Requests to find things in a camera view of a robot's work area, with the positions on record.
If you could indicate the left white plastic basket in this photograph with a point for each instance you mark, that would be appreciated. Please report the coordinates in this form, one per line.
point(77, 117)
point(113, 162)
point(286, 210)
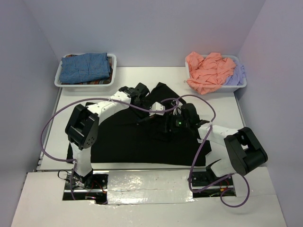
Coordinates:
point(93, 86)

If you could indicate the white plastic basket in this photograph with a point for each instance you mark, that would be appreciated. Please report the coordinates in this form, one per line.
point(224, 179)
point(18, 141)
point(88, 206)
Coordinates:
point(223, 88)
point(93, 86)

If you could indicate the orange pink shirt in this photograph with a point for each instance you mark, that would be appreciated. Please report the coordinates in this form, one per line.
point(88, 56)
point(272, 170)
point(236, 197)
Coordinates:
point(208, 74)

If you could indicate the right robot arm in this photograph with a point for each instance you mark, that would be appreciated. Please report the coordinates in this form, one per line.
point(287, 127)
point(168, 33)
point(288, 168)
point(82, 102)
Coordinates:
point(245, 152)

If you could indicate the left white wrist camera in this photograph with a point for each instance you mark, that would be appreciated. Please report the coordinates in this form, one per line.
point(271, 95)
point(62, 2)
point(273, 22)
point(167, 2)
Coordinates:
point(157, 109)

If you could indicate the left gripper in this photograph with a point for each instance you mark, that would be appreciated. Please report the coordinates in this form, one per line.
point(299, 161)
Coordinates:
point(147, 114)

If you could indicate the blue checkered folded shirt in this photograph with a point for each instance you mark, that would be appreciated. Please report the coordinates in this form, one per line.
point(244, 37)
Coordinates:
point(82, 68)

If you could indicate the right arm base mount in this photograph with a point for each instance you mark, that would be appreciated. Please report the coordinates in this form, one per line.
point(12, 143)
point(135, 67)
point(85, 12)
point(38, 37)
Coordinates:
point(201, 179)

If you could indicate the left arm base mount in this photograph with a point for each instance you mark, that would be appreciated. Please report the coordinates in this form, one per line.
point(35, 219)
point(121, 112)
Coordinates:
point(96, 190)

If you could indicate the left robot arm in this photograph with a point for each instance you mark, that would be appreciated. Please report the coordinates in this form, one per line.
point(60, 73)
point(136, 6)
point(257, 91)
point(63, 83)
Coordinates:
point(82, 127)

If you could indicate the black long sleeve shirt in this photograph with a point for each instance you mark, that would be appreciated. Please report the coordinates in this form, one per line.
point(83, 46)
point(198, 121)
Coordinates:
point(132, 136)

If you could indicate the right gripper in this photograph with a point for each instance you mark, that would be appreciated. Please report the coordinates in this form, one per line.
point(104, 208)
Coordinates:
point(171, 126)

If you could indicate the silver foil tape cover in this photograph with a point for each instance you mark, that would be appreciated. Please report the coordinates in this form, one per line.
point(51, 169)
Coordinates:
point(148, 187)

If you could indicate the right white plastic basket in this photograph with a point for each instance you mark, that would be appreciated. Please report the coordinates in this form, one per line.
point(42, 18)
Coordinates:
point(223, 88)

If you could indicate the lavender shirt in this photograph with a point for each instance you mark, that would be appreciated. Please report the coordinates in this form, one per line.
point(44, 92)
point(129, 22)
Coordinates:
point(237, 79)

